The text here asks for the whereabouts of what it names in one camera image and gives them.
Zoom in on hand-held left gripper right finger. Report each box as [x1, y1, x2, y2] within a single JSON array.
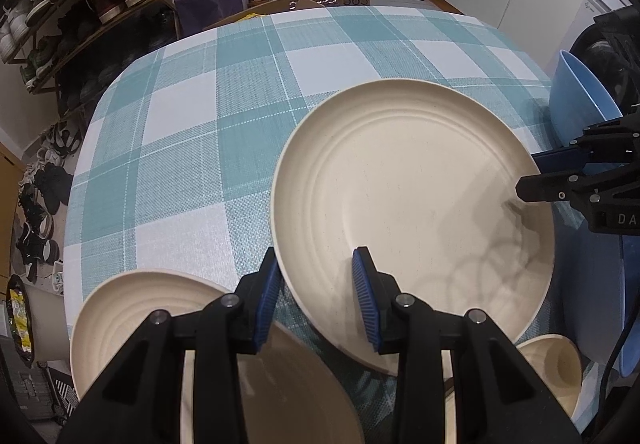
[[351, 247, 583, 444]]

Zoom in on scattered dark shoes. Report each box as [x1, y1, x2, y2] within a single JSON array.
[[12, 119, 81, 280]]

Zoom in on white trash bin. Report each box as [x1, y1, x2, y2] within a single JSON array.
[[0, 274, 71, 370]]

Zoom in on wooden door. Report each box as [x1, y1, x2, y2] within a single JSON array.
[[0, 127, 23, 285]]

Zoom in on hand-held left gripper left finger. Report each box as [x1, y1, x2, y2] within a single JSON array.
[[60, 247, 283, 444]]

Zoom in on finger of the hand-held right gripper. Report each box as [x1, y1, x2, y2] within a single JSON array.
[[532, 117, 640, 172], [517, 167, 640, 206]]

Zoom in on teal checked tablecloth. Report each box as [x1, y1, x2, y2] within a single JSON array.
[[62, 4, 626, 444]]

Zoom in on black and white rug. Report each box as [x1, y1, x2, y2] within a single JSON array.
[[0, 359, 81, 425]]

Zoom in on cream plate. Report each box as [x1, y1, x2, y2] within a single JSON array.
[[70, 269, 366, 444], [270, 79, 556, 375]]

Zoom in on small cream bowl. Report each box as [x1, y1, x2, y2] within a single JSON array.
[[515, 334, 583, 430]]

